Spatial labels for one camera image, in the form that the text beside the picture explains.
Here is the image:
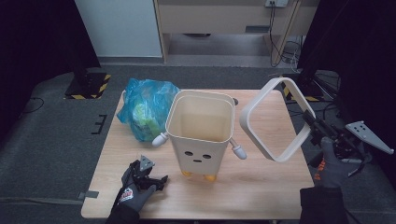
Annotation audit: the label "tangled floor cable bundle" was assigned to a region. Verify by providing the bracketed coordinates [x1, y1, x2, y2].
[281, 35, 304, 73]

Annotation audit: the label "person's right hand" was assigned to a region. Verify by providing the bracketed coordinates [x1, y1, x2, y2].
[308, 136, 362, 190]

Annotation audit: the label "grey floor strip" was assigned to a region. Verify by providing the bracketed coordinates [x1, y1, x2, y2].
[0, 196, 83, 206]

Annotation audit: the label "wall power socket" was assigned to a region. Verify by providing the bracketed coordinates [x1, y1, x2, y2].
[264, 0, 289, 8]

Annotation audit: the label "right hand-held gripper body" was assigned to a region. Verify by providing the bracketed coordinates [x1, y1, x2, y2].
[314, 120, 395, 164]

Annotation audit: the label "light wooden desk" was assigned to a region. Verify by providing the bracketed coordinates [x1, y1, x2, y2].
[153, 0, 321, 64]

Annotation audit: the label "thin black floor cable loop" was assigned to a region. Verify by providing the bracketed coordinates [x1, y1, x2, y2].
[24, 97, 45, 115]

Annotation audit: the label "black curtain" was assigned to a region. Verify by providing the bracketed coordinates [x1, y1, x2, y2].
[297, 0, 396, 194]
[0, 0, 101, 138]

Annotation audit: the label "long black floor cable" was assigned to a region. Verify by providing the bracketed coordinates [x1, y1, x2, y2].
[321, 102, 340, 127]

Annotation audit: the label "grey tape piece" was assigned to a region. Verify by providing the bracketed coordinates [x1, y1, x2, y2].
[78, 190, 100, 200]

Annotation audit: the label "black hanging power cable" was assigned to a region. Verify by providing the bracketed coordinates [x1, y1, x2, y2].
[268, 2, 284, 68]

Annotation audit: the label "right hand-held gripper cable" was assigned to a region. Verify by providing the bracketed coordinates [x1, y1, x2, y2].
[347, 153, 373, 178]

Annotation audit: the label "green paper scrap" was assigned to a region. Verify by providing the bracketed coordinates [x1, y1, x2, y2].
[132, 104, 163, 138]

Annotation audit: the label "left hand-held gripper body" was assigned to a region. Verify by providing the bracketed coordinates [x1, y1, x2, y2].
[130, 154, 157, 191]

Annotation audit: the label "person's left hand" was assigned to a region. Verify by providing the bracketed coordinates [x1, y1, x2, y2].
[113, 167, 157, 214]

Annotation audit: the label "white trash bin with face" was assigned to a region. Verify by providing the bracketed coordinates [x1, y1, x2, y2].
[151, 89, 248, 182]

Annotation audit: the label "white panel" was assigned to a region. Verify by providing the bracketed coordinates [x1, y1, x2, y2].
[73, 0, 163, 59]

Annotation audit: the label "black stand base yellow stripes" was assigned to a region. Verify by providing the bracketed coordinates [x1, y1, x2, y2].
[64, 72, 112, 101]
[281, 73, 325, 103]

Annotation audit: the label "white square bin rim ring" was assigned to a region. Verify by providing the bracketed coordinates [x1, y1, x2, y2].
[238, 77, 317, 163]

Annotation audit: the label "blue plastic garbage bag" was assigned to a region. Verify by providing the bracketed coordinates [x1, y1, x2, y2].
[116, 77, 181, 143]

